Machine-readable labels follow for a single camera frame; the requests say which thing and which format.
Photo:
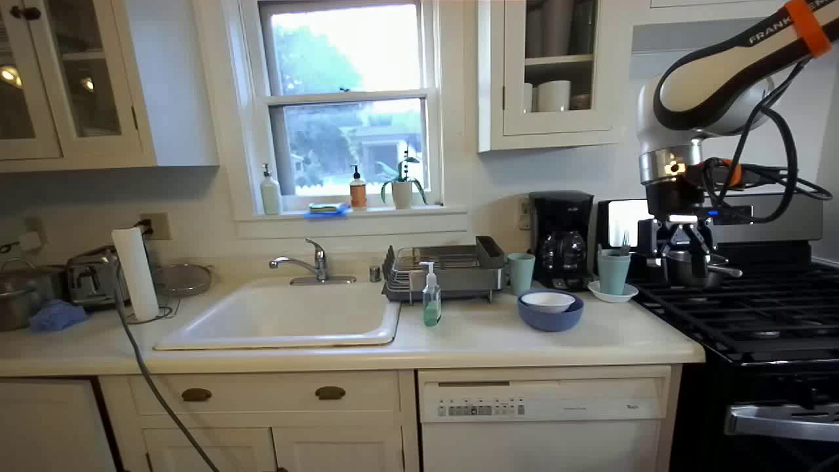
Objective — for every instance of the purple bowl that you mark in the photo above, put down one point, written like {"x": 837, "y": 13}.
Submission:
{"x": 553, "y": 317}

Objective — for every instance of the glass lid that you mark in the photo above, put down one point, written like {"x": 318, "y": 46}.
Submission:
{"x": 184, "y": 279}

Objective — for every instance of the white glass-door wall cabinet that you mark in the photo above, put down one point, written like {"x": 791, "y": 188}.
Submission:
{"x": 70, "y": 88}

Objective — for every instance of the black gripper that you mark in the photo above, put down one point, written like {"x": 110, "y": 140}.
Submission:
{"x": 673, "y": 202}

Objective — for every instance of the silver toaster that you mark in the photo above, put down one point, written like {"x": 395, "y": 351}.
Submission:
{"x": 91, "y": 279}

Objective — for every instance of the dark oval drawer pull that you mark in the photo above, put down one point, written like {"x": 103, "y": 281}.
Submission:
{"x": 332, "y": 395}
{"x": 196, "y": 395}

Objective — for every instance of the teal cup with saucer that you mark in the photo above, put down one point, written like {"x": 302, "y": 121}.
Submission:
{"x": 616, "y": 270}

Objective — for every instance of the white base cabinet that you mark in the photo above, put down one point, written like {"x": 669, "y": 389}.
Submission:
{"x": 245, "y": 427}

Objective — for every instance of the teal cup without saucer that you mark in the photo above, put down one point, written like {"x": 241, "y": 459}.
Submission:
{"x": 521, "y": 273}

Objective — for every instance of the white dishwasher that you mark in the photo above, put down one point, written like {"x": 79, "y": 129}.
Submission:
{"x": 547, "y": 422}

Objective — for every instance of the clear green soap dispenser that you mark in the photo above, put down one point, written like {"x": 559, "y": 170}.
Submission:
{"x": 432, "y": 302}

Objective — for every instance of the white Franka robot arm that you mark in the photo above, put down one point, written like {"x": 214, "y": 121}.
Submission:
{"x": 726, "y": 79}

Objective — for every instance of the white mug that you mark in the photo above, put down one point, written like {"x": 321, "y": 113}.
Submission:
{"x": 553, "y": 94}

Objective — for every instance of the grey dish rack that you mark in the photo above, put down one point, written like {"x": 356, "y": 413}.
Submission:
{"x": 456, "y": 273}

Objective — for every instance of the black coffee maker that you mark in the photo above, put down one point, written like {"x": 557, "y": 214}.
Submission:
{"x": 566, "y": 244}

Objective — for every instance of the chrome faucet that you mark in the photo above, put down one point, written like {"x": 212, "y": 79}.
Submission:
{"x": 317, "y": 264}

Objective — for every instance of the wall outlet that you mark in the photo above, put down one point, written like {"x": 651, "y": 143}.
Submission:
{"x": 159, "y": 226}

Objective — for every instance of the blue cloth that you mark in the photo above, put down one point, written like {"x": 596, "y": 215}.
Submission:
{"x": 56, "y": 315}

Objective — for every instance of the white bottle with pump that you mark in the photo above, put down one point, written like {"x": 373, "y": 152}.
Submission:
{"x": 272, "y": 197}

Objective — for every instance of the white sink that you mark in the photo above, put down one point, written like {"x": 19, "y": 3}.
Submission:
{"x": 289, "y": 315}

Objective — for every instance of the black steel gas stove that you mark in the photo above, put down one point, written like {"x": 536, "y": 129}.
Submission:
{"x": 770, "y": 332}

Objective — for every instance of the dark metal pot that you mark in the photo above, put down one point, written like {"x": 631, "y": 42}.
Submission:
{"x": 22, "y": 296}

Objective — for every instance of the orange soap bottle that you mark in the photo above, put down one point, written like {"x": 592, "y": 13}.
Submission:
{"x": 357, "y": 194}

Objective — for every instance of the blue sponge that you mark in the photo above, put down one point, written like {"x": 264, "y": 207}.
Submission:
{"x": 327, "y": 210}

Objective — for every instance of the white narrow wall cabinet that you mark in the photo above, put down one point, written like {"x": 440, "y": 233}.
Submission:
{"x": 559, "y": 126}

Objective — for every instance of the white paper towel roll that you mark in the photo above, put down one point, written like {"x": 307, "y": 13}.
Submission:
{"x": 136, "y": 273}

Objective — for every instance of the white pot with plant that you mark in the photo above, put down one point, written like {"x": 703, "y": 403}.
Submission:
{"x": 402, "y": 193}

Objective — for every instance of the white window frame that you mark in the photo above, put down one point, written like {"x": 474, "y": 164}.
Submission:
{"x": 351, "y": 94}

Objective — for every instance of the white saucer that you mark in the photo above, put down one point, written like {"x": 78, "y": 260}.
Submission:
{"x": 613, "y": 294}

